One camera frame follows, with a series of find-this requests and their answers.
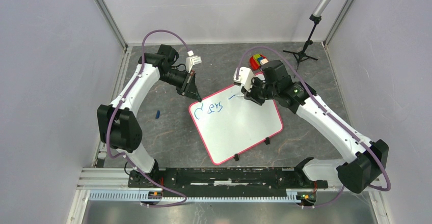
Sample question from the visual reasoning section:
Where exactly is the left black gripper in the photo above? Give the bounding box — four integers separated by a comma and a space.
159, 68, 202, 103

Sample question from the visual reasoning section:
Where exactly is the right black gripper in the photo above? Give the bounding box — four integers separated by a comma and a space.
241, 75, 278, 106

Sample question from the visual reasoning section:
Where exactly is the pink framed whiteboard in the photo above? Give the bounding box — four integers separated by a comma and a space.
188, 85, 284, 165

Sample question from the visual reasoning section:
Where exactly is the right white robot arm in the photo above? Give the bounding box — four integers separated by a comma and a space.
233, 60, 391, 193

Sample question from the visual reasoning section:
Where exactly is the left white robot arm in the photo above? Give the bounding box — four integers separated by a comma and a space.
97, 44, 202, 187

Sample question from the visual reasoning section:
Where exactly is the colourful toy brick stack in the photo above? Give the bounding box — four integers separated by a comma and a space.
249, 53, 268, 71

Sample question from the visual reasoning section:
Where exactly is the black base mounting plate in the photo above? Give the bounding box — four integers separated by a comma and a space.
127, 166, 329, 198

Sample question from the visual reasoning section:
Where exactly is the black tripod stand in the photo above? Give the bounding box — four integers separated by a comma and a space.
283, 0, 331, 71

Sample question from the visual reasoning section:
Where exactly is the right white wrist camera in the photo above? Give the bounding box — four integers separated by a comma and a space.
233, 67, 255, 92

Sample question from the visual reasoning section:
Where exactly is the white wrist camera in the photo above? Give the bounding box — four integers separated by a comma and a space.
185, 50, 202, 72
233, 67, 255, 92

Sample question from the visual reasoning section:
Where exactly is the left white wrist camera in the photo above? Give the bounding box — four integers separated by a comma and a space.
185, 50, 202, 72

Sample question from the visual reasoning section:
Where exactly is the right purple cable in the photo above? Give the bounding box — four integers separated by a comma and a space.
235, 45, 392, 210

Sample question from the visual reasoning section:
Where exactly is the purple cable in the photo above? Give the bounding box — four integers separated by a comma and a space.
105, 29, 188, 208
235, 45, 392, 210

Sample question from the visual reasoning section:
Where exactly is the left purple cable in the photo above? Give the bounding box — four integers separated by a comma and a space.
105, 29, 188, 208

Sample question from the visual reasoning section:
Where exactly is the grey slotted cable duct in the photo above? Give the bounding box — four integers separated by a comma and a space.
88, 190, 312, 204

